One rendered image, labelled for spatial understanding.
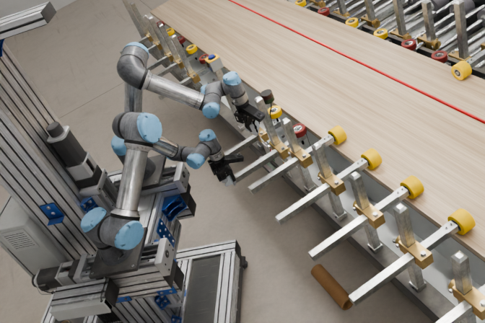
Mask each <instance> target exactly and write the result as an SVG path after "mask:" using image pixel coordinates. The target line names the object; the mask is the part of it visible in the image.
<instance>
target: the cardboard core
mask: <svg viewBox="0 0 485 323"><path fill-rule="evenodd" d="M311 274H312V275H313V277H314V278H315V279H316V280H317V281H318V282H319V284H321V285H322V287H323V288H324V289H325V290H326V291H327V292H328V293H329V295H330V296H331V297H332V298H333V299H334V301H335V302H336V303H337V304H338V305H339V306H340V307H341V308H342V309H343V310H347V309H350V308H351V307H352V305H353V303H352V302H350V300H349V294H348V293H347V292H346V291H345V290H344V289H343V288H342V287H341V285H340V284H339V283H338V282H337V281H336V280H335V279H334V278H333V277H332V275H331V274H330V273H329V272H328V271H327V270H326V269H325V268H324V267H323V266H322V265H321V264H318V265H315V266H314V267H313V268H312V270H311Z"/></svg>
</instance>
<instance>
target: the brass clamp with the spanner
mask: <svg viewBox="0 0 485 323"><path fill-rule="evenodd" d="M269 144H270V145H271V148H272V150H274V149H276V150H277V151H278V153H279V156H280V157H281V158H282V159H286V158H287V157H288V156H290V155H289V154H288V150H289V148H288V147H287V146H286V145H285V144H283V143H282V142H281V141H280V143H278V144H277V145H273V144H272V143H271V141H270V142H269ZM282 146H284V148H285V150H281V147H282Z"/></svg>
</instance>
